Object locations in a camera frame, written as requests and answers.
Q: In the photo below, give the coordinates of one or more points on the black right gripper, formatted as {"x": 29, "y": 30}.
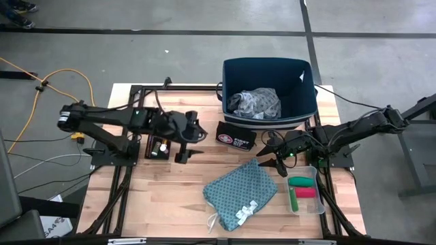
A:
{"x": 294, "y": 144}

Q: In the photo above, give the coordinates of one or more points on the clear plastic container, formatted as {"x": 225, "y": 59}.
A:
{"x": 306, "y": 207}

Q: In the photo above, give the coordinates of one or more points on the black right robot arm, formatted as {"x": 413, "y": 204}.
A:
{"x": 357, "y": 127}

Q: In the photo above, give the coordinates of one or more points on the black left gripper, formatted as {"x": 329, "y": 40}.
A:
{"x": 180, "y": 127}

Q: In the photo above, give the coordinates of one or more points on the green marker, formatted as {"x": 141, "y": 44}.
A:
{"x": 293, "y": 200}

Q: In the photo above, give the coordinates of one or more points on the silver metal bracket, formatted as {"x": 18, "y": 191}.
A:
{"x": 316, "y": 242}
{"x": 126, "y": 241}

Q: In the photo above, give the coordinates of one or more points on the red bandage roll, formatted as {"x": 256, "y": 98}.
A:
{"x": 305, "y": 192}

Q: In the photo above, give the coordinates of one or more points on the black side table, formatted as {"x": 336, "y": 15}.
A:
{"x": 417, "y": 107}

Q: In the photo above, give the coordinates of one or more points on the navy fabric storage bin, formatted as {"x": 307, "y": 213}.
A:
{"x": 299, "y": 102}

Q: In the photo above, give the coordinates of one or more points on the black first aid kit pouch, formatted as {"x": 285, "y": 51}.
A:
{"x": 236, "y": 136}

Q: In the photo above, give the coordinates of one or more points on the white patterned gown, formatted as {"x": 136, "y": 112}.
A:
{"x": 255, "y": 103}

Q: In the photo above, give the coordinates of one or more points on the black plastic slotted basket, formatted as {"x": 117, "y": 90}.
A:
{"x": 148, "y": 149}

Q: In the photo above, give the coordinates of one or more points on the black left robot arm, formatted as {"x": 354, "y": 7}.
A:
{"x": 112, "y": 117}

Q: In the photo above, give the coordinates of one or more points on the black metal table frame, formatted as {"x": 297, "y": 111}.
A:
{"x": 190, "y": 88}

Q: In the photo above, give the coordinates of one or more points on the black floor bar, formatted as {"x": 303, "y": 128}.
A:
{"x": 17, "y": 75}

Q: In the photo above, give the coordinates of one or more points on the dark grey chair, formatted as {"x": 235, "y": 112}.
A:
{"x": 10, "y": 187}

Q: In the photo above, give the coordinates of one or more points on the teal patterned gown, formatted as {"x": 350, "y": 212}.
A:
{"x": 238, "y": 194}

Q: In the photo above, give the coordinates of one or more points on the white printed box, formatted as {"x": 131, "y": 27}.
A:
{"x": 56, "y": 226}

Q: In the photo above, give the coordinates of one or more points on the dark green bandage roll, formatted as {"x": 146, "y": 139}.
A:
{"x": 301, "y": 181}

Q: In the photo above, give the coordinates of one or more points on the person's shoe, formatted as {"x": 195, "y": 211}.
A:
{"x": 29, "y": 7}
{"x": 24, "y": 22}

